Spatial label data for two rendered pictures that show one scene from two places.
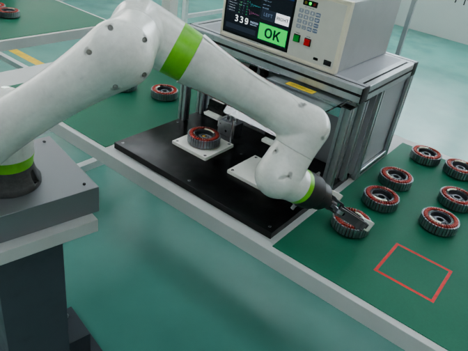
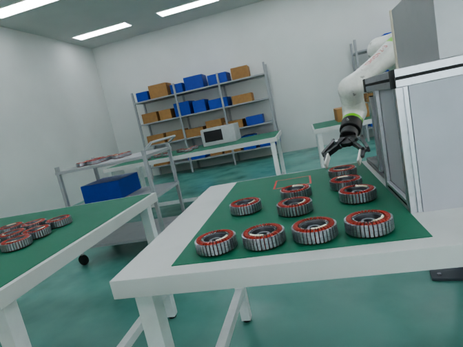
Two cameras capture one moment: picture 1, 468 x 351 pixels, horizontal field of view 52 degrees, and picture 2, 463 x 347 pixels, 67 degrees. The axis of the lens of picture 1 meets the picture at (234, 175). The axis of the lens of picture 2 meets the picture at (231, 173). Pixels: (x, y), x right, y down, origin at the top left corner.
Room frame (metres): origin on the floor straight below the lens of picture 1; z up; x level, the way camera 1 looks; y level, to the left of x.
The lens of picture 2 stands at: (2.32, -1.27, 1.09)
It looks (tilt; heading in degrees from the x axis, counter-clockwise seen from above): 9 degrees down; 160
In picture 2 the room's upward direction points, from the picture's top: 12 degrees counter-clockwise
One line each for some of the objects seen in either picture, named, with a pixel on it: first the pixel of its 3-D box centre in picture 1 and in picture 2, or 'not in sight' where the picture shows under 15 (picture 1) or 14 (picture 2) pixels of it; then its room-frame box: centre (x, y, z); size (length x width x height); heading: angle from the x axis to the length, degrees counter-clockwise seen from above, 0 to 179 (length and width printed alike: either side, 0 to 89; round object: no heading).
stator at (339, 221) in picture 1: (351, 222); (342, 171); (1.15, -0.35, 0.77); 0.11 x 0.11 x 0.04
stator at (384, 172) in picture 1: (395, 178); (357, 193); (1.45, -0.55, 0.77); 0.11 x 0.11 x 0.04
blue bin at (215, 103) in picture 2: not in sight; (220, 102); (-5.09, 1.58, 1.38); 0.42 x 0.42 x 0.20; 55
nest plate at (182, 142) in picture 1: (203, 143); not in sight; (1.47, 0.12, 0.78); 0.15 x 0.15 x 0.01; 56
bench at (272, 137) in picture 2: not in sight; (201, 176); (-2.12, -0.03, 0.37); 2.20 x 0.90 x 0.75; 56
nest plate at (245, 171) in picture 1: (260, 173); not in sight; (1.33, -0.08, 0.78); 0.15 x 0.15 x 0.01; 56
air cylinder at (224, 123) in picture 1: (230, 127); not in sight; (1.59, 0.04, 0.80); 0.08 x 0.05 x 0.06; 56
